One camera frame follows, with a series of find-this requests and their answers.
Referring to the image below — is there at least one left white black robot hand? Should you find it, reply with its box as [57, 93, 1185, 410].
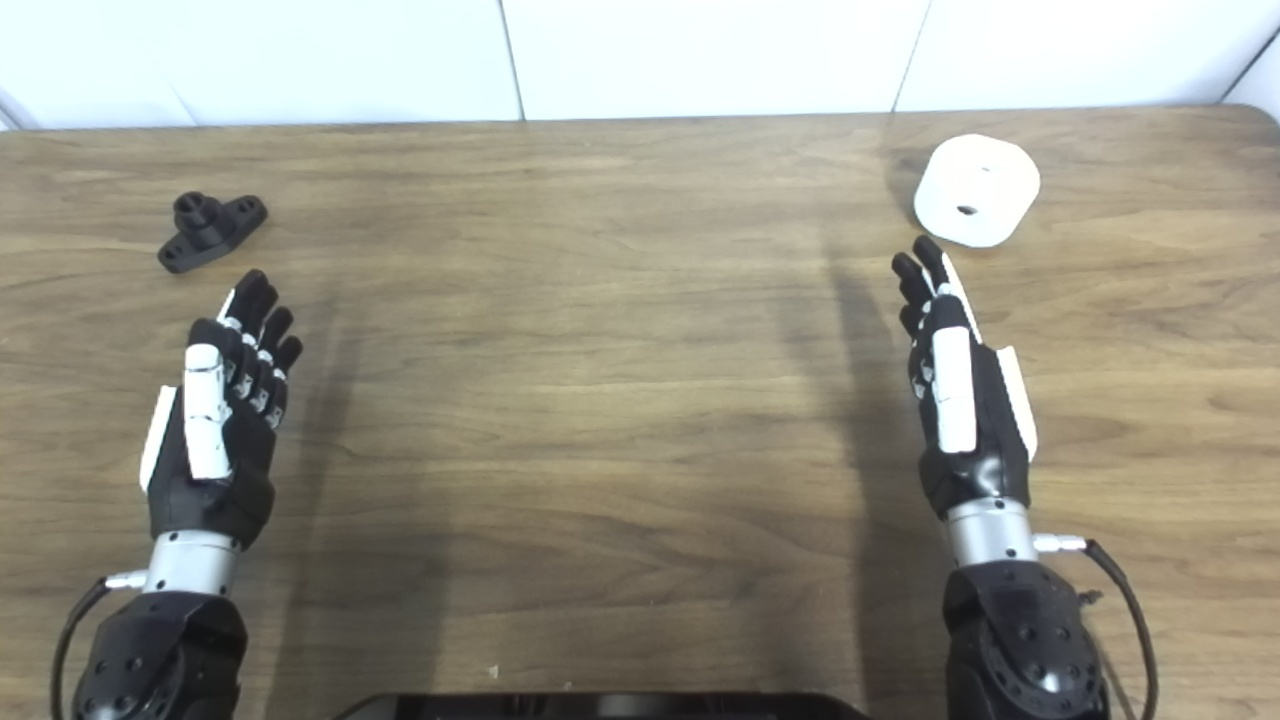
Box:
[140, 268, 304, 549]

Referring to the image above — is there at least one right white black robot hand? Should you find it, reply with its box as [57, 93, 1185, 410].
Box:
[892, 235, 1038, 521]

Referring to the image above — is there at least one black flanged holder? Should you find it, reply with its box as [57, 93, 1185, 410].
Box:
[157, 192, 269, 274]

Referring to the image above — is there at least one round white plastic piece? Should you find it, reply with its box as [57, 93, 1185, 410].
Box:
[913, 134, 1041, 249]

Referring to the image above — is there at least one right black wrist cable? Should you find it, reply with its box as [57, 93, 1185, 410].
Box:
[1033, 534, 1161, 720]

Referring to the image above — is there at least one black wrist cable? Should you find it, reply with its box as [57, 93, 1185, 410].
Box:
[1033, 534, 1161, 720]
[50, 569, 151, 720]

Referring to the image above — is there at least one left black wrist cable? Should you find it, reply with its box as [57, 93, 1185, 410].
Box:
[50, 569, 151, 720]

